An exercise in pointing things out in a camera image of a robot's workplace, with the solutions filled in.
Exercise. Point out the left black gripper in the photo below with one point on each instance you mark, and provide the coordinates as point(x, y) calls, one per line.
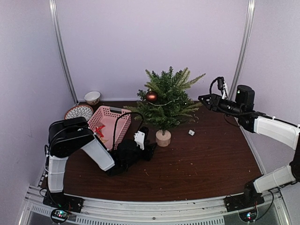
point(149, 150)

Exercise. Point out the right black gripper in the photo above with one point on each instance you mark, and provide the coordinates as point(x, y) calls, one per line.
point(214, 101)

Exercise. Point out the small green christmas tree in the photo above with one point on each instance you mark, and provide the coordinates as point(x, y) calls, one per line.
point(173, 106)

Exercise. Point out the gold star ornament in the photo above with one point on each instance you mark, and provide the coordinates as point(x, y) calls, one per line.
point(103, 140)

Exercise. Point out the red ball ornament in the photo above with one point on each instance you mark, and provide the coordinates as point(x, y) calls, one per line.
point(151, 96)

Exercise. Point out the pink plastic basket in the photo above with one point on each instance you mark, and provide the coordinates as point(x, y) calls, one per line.
point(115, 129)

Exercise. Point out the red ribbon bow ornament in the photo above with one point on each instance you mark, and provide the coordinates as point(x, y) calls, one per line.
point(98, 131)

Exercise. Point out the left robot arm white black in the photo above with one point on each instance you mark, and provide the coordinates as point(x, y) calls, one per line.
point(68, 136)

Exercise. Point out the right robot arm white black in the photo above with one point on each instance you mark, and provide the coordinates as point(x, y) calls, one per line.
point(261, 124)

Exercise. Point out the blue white patterned plate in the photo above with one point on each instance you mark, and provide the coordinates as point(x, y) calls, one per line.
point(85, 111)

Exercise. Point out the white ceramic bowl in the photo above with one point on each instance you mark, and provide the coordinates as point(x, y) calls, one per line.
point(92, 98)

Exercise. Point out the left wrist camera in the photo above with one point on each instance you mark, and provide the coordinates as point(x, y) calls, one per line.
point(141, 136)

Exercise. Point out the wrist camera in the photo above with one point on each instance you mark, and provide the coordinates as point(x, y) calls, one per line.
point(141, 136)
point(222, 86)

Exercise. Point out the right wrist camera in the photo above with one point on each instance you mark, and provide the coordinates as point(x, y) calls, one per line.
point(222, 86)

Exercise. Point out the right aluminium corner post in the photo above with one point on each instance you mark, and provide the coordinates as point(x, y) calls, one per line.
point(245, 40)

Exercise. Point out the aluminium corner post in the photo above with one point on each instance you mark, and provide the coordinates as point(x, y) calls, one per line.
point(62, 54)
point(245, 40)

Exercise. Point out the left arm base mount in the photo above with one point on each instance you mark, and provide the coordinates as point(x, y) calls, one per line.
point(63, 206)

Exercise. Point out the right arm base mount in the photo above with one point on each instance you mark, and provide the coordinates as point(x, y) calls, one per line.
point(243, 204)

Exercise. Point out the aluminium front rail frame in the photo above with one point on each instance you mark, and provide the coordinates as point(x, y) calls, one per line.
point(210, 211)

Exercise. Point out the left aluminium corner post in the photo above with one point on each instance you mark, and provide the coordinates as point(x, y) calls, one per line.
point(62, 54)

